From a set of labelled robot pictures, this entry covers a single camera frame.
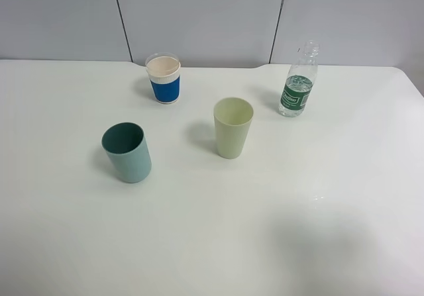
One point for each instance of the blue sleeved paper cup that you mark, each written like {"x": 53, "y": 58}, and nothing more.
{"x": 163, "y": 70}

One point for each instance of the clear green-label water bottle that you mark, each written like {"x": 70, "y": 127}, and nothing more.
{"x": 300, "y": 81}

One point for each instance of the pale green plastic cup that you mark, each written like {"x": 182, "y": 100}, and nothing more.
{"x": 232, "y": 118}

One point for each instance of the teal plastic cup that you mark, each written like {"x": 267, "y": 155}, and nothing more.
{"x": 125, "y": 145}

